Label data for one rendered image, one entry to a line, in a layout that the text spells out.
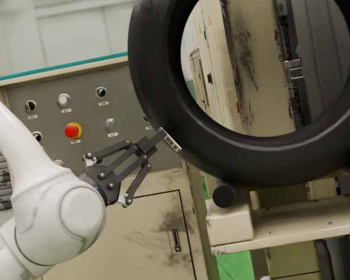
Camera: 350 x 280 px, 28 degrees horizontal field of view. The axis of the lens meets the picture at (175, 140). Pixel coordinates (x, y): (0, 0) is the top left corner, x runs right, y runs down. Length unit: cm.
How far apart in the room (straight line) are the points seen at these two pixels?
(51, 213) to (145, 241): 116
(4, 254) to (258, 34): 89
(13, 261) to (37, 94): 113
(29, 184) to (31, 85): 120
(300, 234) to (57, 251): 55
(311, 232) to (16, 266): 58
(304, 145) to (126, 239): 91
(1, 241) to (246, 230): 50
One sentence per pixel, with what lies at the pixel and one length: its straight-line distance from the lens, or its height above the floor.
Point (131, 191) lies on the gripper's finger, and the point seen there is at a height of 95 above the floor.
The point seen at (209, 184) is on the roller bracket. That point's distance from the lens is 174.
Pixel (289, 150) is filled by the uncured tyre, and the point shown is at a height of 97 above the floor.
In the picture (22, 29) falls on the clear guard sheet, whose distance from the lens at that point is 222.
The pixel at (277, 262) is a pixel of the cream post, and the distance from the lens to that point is 180.
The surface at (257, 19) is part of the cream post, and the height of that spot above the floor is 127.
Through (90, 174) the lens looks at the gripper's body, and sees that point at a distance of 128.
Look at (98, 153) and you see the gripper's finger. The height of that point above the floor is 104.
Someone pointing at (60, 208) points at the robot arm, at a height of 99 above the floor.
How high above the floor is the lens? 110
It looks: 3 degrees down
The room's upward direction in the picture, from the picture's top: 11 degrees counter-clockwise
